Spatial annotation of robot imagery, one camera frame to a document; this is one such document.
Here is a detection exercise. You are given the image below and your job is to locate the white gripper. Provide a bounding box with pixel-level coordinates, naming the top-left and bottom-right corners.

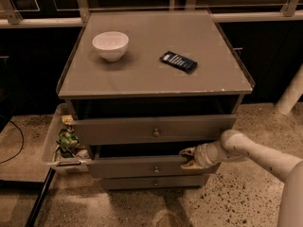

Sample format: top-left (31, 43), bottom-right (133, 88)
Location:
top-left (179, 142), bottom-right (222, 170)

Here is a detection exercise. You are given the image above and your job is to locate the grey drawer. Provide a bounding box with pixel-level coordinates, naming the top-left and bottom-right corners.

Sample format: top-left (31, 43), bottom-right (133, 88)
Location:
top-left (72, 114), bottom-right (236, 145)
top-left (100, 175), bottom-right (209, 190)
top-left (87, 141), bottom-right (218, 179)

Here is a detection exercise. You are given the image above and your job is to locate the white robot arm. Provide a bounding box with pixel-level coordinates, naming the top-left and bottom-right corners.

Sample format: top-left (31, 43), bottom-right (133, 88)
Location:
top-left (179, 130), bottom-right (303, 227)

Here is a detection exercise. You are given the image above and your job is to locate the grey top drawer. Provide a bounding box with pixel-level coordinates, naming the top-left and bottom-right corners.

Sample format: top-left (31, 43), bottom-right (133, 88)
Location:
top-left (72, 114), bottom-right (236, 145)

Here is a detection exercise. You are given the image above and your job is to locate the grey bottom drawer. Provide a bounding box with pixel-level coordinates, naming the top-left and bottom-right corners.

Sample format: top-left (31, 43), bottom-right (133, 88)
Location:
top-left (100, 175), bottom-right (209, 190)

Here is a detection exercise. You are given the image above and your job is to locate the grey drawer cabinet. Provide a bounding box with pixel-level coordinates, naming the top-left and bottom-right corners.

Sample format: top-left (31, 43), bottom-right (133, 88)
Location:
top-left (56, 10), bottom-right (256, 191)

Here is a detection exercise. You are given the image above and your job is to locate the dark blue snack packet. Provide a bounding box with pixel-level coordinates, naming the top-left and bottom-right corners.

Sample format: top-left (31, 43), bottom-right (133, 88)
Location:
top-left (159, 51), bottom-right (198, 73)

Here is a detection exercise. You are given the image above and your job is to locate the green snack bag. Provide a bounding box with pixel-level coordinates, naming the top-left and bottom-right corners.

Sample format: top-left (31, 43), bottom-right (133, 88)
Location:
top-left (59, 128), bottom-right (80, 148)

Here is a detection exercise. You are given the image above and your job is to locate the white ceramic bowl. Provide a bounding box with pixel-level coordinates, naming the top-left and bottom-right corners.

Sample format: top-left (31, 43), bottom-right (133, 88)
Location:
top-left (92, 31), bottom-right (129, 61)

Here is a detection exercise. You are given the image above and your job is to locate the black metal floor bar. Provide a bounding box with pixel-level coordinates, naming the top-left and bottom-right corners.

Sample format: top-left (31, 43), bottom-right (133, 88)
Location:
top-left (25, 168), bottom-right (56, 227)

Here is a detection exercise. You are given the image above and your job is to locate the white metal railing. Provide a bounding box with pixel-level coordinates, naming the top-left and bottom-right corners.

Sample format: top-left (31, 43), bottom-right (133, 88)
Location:
top-left (0, 0), bottom-right (303, 27)

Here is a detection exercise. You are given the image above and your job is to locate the white post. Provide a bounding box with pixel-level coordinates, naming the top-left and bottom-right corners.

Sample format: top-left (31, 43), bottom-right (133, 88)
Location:
top-left (276, 64), bottom-right (303, 114)

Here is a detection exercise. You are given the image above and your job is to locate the black floor cable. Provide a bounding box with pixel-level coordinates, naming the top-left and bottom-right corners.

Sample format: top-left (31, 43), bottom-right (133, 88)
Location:
top-left (0, 114), bottom-right (26, 165)

